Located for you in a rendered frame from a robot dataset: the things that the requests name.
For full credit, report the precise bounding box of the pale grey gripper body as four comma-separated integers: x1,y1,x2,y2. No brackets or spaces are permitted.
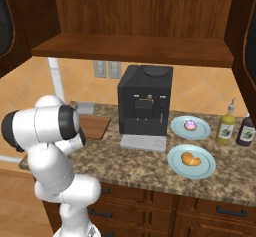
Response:
75,101,96,116

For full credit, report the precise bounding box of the brown wooden cutting board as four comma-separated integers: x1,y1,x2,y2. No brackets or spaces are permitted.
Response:
78,114,112,141

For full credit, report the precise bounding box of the open wooden cabinet shelf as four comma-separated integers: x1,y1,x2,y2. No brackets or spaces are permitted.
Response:
30,32,235,69

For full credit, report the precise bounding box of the wooden cabinet door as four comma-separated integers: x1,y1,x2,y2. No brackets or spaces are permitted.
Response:
0,0,62,79
223,0,256,119

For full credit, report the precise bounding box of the golden croissant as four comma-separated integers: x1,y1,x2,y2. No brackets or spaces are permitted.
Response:
180,151,203,167

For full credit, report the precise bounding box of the black coffee machine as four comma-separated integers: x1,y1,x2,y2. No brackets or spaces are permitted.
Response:
117,64,174,154

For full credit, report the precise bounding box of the wooden drawer front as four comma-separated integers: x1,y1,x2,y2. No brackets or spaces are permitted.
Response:
87,198,176,233
99,182,177,205
175,195,256,225
172,214,256,237

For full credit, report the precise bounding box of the purple frosted pastry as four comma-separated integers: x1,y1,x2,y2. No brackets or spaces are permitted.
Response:
183,118,199,132

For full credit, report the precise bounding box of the light blue plate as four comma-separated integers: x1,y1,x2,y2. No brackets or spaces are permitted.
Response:
170,115,212,141
166,143,217,181

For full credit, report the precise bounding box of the yellow-green oil bottle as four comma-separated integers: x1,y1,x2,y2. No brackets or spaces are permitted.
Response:
215,97,237,146

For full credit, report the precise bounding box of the dark brown sauce bottle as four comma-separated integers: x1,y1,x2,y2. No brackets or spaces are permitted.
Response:
235,111,256,148

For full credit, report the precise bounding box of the grey wall outlet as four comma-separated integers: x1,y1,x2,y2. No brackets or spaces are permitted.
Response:
93,60,108,79
107,60,123,80

